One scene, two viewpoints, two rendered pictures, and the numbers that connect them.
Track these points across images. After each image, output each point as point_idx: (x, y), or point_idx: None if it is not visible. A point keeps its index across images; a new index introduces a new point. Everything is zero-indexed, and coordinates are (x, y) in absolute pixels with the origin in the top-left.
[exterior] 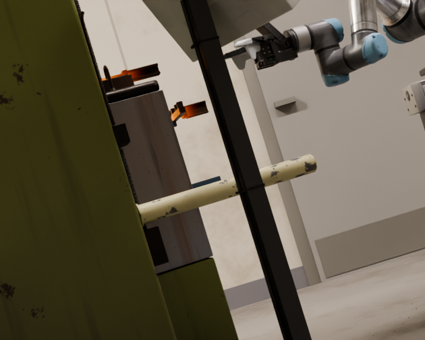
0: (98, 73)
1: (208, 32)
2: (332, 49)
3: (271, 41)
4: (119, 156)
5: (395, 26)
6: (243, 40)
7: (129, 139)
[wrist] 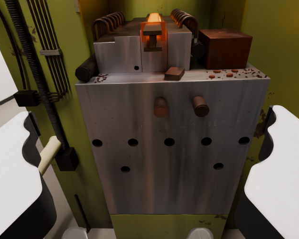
0: (13, 49)
1: None
2: None
3: None
4: (25, 108)
5: None
6: None
7: (18, 105)
